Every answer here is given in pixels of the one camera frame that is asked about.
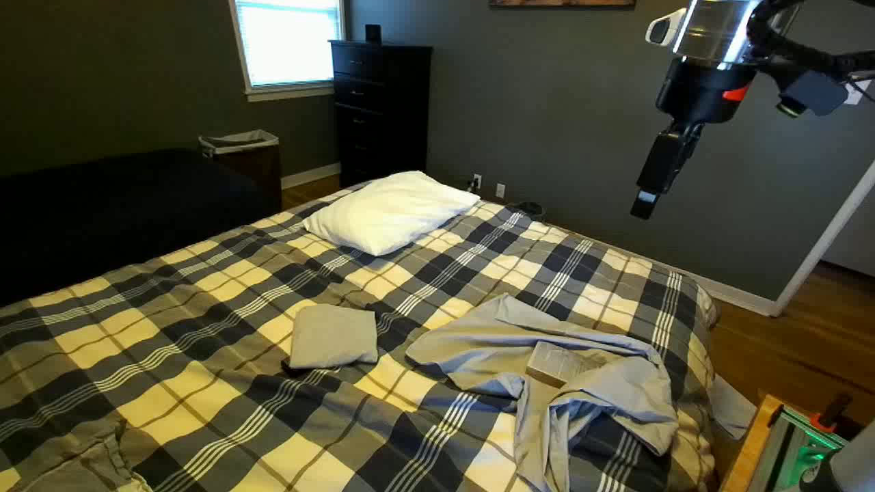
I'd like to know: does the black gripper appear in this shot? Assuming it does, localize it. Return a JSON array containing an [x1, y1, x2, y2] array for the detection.
[[630, 54, 760, 219]]

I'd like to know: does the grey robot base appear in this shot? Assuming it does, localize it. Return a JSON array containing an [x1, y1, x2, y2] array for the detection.
[[826, 419, 875, 492]]

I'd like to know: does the crumpled grey cloth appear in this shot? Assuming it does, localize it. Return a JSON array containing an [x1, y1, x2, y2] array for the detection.
[[405, 292, 682, 492]]

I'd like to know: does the folded grey cloth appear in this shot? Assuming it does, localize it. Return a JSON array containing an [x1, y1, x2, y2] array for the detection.
[[288, 304, 384, 372]]

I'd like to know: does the plaid bed comforter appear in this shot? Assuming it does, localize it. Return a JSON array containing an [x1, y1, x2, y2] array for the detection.
[[0, 174, 723, 492]]

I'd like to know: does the wooden board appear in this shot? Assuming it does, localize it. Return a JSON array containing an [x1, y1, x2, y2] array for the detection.
[[719, 391, 789, 492]]

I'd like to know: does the white pillow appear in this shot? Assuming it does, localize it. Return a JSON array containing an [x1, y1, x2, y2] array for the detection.
[[301, 170, 484, 259]]

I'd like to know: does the black dresser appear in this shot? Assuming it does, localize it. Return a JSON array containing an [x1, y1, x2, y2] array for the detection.
[[329, 39, 436, 190]]

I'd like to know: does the bright window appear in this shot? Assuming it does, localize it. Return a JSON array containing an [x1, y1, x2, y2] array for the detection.
[[227, 0, 351, 103]]

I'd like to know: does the dark laundry bin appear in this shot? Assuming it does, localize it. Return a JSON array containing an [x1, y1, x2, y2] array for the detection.
[[197, 126, 286, 212]]

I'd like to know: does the white door frame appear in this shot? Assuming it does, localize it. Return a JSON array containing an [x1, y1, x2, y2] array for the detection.
[[772, 160, 875, 320]]

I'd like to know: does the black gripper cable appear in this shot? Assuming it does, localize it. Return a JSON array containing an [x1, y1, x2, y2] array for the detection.
[[745, 0, 875, 89]]

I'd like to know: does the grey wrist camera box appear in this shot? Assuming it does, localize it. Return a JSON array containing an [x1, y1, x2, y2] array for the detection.
[[774, 67, 853, 121]]

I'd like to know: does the green metal frame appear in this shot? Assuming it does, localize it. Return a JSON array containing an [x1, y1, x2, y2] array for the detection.
[[763, 409, 852, 492]]

